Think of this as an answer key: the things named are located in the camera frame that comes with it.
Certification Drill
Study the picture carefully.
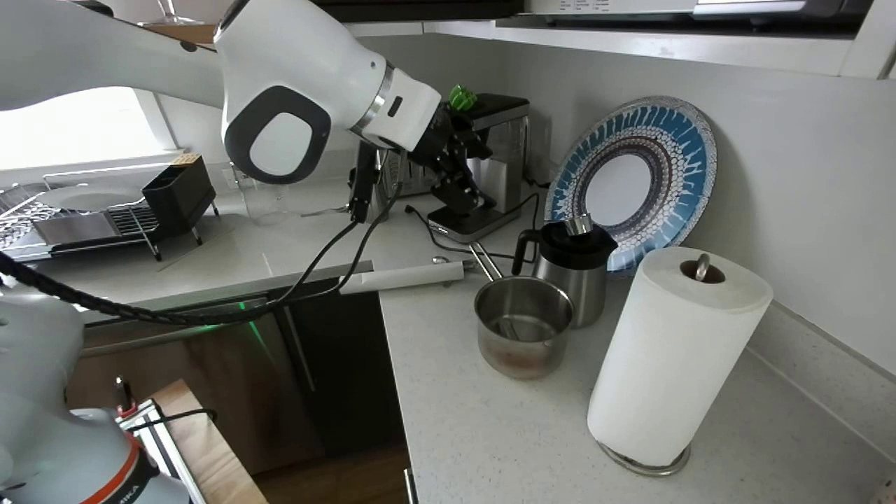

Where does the silver jug black lid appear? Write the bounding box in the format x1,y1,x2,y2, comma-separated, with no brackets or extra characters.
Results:
510,215,621,330

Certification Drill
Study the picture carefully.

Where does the brown wooden base cabinet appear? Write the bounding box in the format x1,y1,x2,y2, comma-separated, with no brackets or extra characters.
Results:
66,305,325,479

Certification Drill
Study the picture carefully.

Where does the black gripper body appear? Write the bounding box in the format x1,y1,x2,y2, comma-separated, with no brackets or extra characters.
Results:
411,99,495,179

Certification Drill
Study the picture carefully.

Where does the white paper towel roll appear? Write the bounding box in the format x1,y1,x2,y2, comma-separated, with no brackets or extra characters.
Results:
586,243,776,472

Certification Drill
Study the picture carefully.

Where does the dark grey base cabinet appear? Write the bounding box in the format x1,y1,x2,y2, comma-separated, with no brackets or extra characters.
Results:
276,288,415,504

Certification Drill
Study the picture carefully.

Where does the dark slatted dish rack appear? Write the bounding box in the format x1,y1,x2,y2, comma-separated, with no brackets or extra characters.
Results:
0,183,156,267

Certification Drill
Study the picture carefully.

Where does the steel saucepan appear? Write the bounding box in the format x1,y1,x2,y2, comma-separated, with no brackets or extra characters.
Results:
469,274,576,385

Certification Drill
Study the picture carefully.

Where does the tools bundle in crate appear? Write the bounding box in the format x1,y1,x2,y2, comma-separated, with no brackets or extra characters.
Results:
108,376,217,504

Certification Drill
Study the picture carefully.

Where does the wooden crate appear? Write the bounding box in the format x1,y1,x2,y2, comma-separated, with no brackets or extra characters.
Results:
117,376,271,504

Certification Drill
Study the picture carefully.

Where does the metal paper towel holder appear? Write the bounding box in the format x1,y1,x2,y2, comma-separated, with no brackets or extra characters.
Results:
597,252,728,483

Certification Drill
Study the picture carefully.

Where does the blue white patterned plate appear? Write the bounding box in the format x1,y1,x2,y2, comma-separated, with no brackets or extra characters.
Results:
544,94,719,274

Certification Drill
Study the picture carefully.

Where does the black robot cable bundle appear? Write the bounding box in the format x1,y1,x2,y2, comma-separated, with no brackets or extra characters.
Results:
0,138,415,330

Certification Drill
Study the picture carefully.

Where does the black silver coffee machine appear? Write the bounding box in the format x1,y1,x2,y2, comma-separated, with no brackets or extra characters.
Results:
425,89,534,238

